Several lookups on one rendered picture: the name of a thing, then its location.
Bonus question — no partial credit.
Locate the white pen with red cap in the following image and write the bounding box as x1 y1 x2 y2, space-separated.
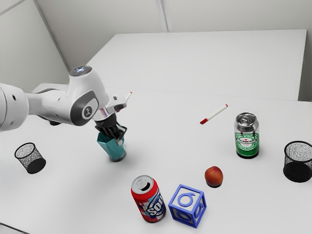
199 104 229 125
116 91 133 113

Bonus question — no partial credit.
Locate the red and blue drink can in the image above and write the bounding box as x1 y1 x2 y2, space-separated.
130 174 167 223

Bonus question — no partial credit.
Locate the black mesh pen holder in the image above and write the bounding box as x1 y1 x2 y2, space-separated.
14 142 47 175
283 140 312 183

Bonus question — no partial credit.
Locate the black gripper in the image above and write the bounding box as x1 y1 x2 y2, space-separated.
94 115 128 146

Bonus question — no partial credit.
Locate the teal faceted mug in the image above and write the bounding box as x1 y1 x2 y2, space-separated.
97 131 127 162

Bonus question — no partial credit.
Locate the red peach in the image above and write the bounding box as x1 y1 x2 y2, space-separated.
204 166 224 188

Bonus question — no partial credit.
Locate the green drink can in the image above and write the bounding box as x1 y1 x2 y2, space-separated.
234 112 260 159

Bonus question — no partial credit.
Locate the blue open-frame cube block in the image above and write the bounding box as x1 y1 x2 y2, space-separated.
168 184 207 229

